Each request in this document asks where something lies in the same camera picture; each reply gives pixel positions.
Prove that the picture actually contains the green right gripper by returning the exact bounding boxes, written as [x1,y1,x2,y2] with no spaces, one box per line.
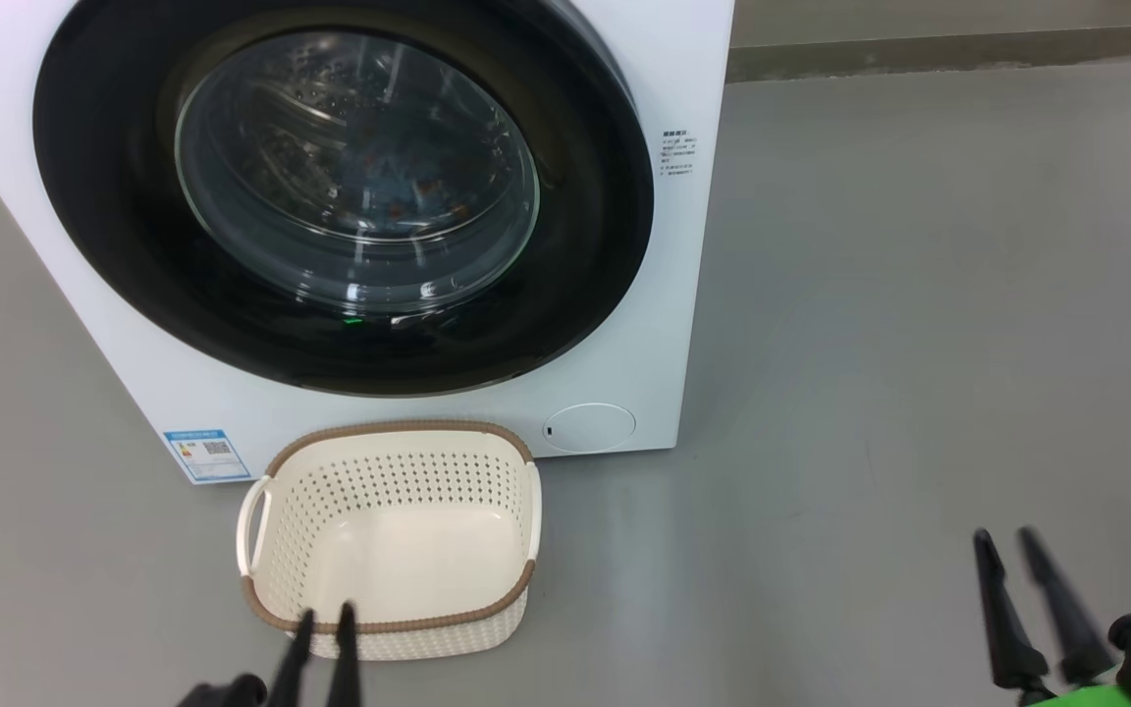
[973,525,1131,707]

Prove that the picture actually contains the round white drain filter cover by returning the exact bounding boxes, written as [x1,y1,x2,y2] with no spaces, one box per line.
[543,403,637,455]

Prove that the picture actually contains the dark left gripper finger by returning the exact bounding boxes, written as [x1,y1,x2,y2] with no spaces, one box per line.
[325,601,362,707]
[269,607,316,707]

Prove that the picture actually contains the cream perforated laundry basket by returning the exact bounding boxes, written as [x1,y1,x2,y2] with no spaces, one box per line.
[237,420,543,661]

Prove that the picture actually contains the printed text label on washer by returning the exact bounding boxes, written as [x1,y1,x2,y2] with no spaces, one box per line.
[661,130,700,193]

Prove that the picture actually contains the black round glass washer door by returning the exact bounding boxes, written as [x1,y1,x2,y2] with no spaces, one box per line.
[32,0,655,399]

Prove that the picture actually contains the white front-load washing machine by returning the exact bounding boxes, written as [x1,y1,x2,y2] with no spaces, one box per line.
[0,0,735,485]

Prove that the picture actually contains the blue white energy label sticker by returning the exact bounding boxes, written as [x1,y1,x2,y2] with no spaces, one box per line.
[163,429,252,483]

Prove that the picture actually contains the blue garment with orange print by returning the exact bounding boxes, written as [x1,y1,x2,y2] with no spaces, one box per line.
[325,128,473,222]

